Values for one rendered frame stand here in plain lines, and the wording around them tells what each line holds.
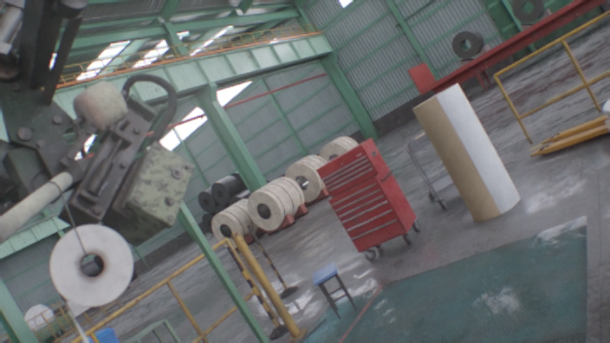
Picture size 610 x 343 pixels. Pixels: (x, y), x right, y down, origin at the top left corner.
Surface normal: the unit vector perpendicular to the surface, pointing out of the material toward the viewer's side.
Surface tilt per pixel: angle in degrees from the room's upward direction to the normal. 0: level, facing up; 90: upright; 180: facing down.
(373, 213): 89
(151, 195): 90
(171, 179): 90
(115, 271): 90
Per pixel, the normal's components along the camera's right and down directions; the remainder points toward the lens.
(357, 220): -0.44, 0.29
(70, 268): 0.39, -0.21
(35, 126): 0.68, -0.39
